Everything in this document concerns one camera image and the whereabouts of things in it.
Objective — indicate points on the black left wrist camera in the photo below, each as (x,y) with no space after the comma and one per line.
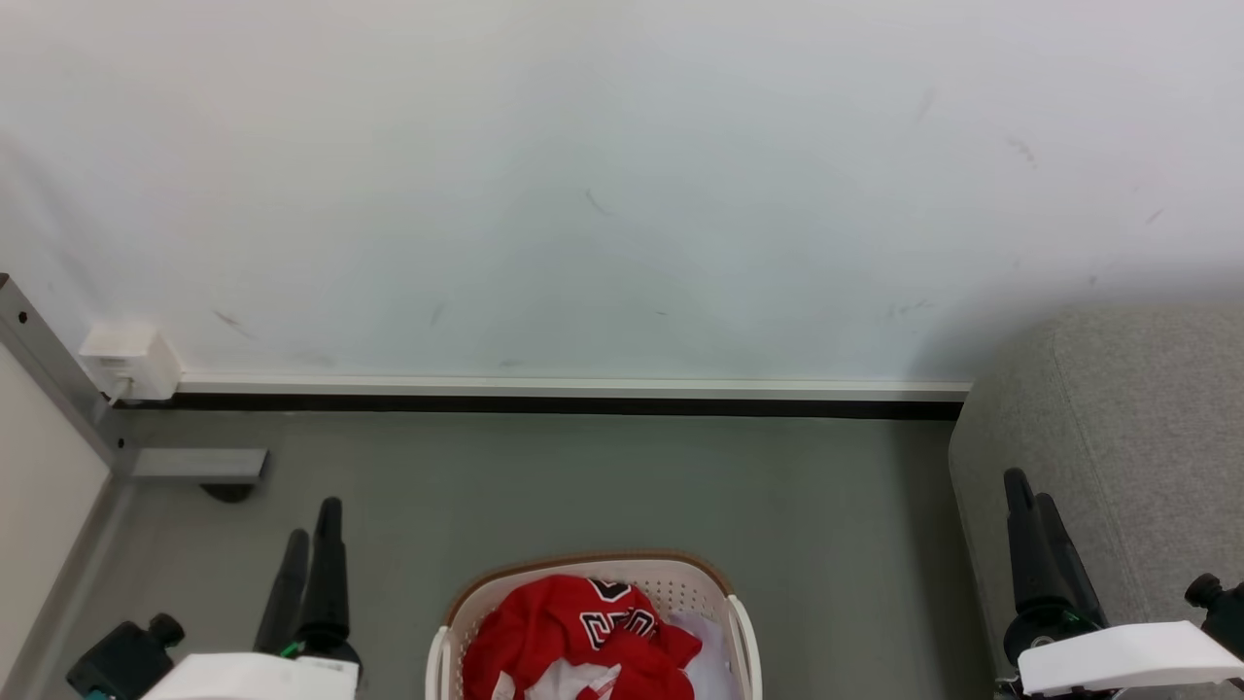
(121,663)

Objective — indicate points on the grey fabric sofa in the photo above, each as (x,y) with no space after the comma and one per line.
(1147,437)

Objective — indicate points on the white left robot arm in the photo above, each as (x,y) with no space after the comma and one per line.
(253,679)

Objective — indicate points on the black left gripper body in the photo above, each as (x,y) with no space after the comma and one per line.
(330,644)

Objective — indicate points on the red garment with white trim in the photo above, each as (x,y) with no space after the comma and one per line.
(559,682)

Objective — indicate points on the white wall socket box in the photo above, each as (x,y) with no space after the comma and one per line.
(131,358)

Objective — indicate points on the beige partition panel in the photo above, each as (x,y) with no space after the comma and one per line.
(44,506)

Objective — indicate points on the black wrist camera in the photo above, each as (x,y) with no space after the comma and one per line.
(121,663)
(1220,603)

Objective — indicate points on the white cloth garment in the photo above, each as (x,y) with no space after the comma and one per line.
(714,651)

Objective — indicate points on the white and black baseboard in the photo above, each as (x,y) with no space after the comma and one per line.
(583,394)

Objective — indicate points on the black frame foot caster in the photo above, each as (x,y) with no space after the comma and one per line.
(228,492)

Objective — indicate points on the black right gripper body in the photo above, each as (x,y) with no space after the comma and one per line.
(1040,630)

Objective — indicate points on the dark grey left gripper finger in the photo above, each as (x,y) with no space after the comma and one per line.
(284,593)
(327,574)

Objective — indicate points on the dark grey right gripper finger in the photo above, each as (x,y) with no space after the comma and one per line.
(1069,574)
(1028,544)

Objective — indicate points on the white laundry basket brown rim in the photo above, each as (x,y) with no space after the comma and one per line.
(680,583)

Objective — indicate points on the small red garment black numerals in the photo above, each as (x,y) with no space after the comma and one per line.
(544,622)

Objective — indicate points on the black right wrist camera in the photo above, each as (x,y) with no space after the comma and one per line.
(1220,603)

